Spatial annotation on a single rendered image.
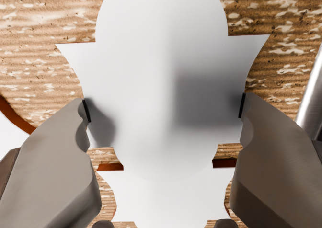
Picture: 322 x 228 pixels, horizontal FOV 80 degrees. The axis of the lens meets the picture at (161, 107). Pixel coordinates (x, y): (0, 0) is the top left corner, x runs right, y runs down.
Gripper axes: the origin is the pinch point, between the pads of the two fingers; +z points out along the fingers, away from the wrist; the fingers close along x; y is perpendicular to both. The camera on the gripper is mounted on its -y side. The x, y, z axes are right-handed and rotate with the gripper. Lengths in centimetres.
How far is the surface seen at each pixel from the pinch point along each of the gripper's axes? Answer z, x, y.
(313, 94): 2.9, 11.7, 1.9
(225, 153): 1.0, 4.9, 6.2
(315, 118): 2.6, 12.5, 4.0
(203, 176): 0.0, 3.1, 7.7
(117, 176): 0.0, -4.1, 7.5
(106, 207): 0.8, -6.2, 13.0
